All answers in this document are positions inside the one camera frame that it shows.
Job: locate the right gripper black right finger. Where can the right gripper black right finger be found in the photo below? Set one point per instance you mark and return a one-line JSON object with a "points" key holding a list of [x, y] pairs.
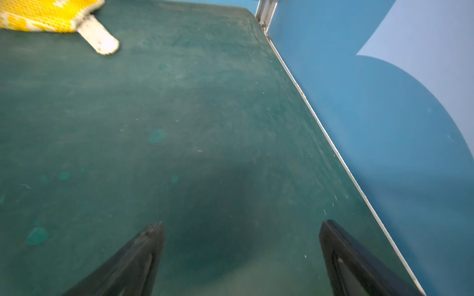
{"points": [[355, 271]]}

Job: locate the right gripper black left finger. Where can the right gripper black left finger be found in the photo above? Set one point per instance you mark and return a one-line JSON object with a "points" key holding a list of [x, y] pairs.
{"points": [[131, 271]]}

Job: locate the yellow work glove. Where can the yellow work glove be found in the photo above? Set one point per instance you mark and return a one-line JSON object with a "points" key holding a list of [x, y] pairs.
{"points": [[74, 16]]}

